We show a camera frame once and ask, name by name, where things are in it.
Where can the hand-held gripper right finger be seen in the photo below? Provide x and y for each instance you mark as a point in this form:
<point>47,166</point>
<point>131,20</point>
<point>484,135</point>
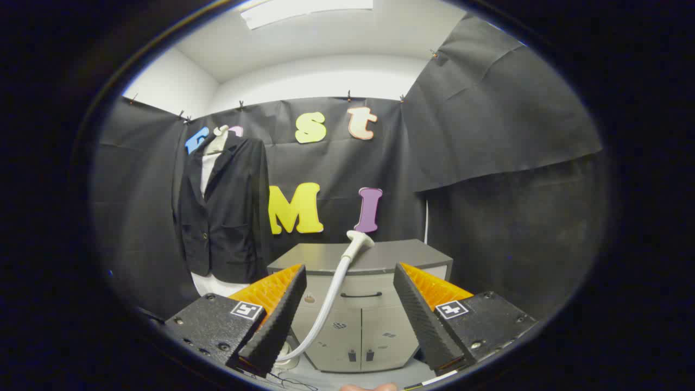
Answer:
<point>423,320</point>

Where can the black backdrop cloth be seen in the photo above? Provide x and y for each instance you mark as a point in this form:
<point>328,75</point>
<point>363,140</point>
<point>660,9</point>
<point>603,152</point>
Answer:
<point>488,136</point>

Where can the white garment steamer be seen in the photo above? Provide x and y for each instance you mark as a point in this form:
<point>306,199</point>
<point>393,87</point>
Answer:
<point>355,247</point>

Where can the grey cabinet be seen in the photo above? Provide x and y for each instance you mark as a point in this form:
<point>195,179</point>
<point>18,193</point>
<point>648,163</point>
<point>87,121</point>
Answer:
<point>369,326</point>

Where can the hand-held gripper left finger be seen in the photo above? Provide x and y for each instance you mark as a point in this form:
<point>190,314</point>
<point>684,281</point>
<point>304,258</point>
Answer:
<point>277,326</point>

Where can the white shirt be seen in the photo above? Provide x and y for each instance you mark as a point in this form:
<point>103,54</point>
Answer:
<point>209,174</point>

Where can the black blazer jacket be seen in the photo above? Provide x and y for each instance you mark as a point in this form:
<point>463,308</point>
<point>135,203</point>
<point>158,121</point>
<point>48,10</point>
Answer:
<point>233,217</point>

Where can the ceiling light panel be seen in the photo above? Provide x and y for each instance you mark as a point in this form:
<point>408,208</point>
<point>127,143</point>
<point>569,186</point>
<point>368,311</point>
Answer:
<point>304,11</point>

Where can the white clothes hanger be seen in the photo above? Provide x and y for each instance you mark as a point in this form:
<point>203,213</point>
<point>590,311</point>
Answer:
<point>220,142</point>

